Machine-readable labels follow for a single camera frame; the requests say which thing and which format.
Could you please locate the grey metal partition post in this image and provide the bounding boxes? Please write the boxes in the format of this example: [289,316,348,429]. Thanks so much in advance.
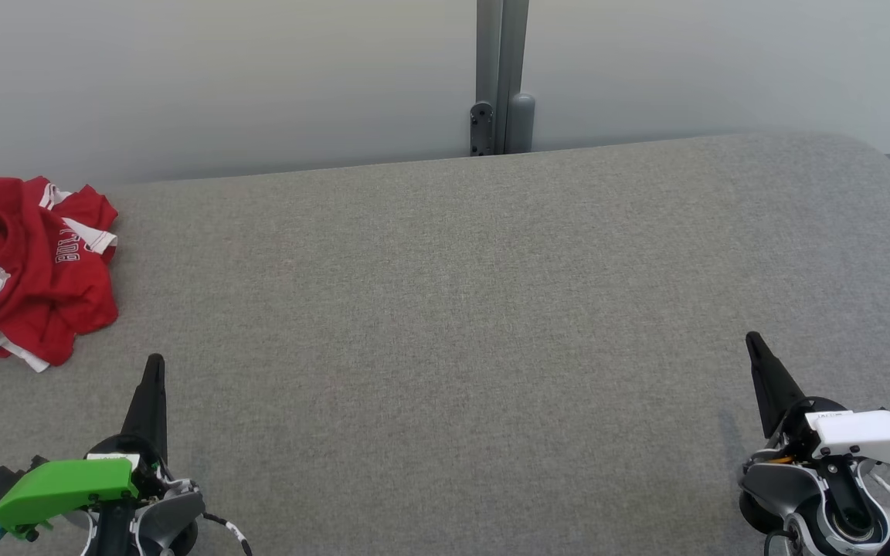
[476,0,531,155]

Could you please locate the black white-marked left arm cable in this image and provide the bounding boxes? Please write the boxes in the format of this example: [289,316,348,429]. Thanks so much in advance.
[202,512,253,556]

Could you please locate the red and white sports shirt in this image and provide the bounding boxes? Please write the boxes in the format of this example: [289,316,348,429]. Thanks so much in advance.
[0,176,120,373]

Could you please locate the grey rounded post cap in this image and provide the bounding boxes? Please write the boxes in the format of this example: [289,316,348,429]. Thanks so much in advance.
[505,93,535,154]

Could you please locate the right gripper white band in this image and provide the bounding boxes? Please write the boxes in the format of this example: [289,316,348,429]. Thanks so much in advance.
[746,332,890,468]

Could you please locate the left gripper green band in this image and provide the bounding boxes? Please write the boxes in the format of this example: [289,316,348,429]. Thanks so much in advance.
[0,354,168,539]

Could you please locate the dark grey post bracket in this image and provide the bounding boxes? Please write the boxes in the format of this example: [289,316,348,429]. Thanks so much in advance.
[470,101,494,157]

